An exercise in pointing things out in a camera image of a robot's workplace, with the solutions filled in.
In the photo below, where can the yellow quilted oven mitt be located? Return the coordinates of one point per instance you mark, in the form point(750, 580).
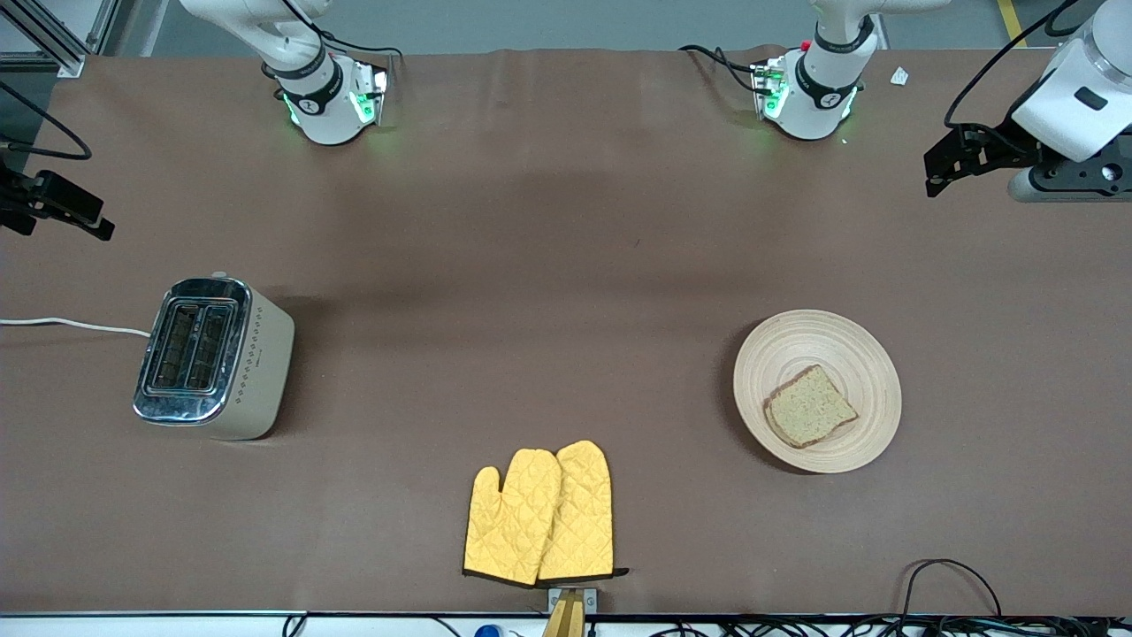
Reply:
point(584, 513)
point(508, 531)

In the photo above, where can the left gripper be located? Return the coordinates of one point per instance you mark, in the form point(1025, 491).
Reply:
point(1006, 141)

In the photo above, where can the blue round object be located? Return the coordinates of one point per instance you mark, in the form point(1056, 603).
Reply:
point(488, 632)

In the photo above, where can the silver beige two-slot toaster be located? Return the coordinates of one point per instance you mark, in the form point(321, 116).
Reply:
point(212, 354)

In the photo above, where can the small white paper scrap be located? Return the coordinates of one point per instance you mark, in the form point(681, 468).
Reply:
point(900, 76)

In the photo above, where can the brown bread toast slice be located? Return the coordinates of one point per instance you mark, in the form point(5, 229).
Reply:
point(809, 409)

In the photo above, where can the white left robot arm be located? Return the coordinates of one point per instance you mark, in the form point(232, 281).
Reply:
point(818, 88)

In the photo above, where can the brown table cover mat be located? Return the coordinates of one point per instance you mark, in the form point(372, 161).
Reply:
point(531, 221)

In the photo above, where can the round beige wooden plate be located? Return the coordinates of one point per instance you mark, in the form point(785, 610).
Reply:
point(805, 341)

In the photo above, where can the small metal bracket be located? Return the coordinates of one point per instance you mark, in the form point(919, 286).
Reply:
point(591, 600)

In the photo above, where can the aluminium frame profile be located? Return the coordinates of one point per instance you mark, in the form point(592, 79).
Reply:
point(53, 44)

